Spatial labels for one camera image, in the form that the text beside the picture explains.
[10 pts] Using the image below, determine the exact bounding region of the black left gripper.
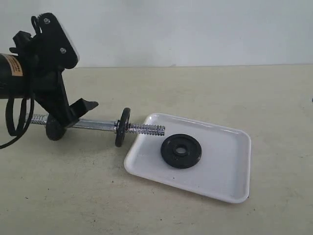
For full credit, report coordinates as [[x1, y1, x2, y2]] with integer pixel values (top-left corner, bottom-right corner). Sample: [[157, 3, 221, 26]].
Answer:
[[9, 30, 99, 129]]

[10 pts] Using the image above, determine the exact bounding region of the black weight plate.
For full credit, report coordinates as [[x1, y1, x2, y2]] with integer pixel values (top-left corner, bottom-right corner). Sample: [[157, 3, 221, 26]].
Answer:
[[115, 107, 131, 147], [45, 114, 67, 141], [160, 134, 202, 169]]

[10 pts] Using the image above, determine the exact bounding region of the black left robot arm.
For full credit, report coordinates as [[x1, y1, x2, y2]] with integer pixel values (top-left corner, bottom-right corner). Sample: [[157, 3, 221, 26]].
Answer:
[[0, 29, 98, 136]]

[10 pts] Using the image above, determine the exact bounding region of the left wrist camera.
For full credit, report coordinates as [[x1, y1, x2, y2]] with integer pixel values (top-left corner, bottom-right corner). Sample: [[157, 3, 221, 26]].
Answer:
[[31, 12, 79, 69]]

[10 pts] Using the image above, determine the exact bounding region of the white rectangular tray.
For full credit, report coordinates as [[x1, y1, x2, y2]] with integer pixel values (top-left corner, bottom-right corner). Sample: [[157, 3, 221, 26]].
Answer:
[[124, 113, 251, 203]]

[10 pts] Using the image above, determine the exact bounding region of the chrome threaded dumbbell bar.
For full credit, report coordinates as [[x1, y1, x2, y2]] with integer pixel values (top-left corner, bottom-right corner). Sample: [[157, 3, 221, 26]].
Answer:
[[30, 114, 165, 136]]

